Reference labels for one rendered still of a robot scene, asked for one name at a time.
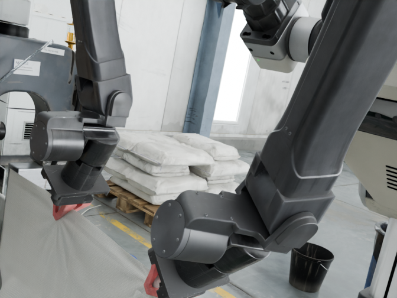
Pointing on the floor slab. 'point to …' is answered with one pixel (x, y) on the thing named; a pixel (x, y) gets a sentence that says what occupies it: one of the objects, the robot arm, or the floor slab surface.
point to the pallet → (130, 202)
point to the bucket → (309, 266)
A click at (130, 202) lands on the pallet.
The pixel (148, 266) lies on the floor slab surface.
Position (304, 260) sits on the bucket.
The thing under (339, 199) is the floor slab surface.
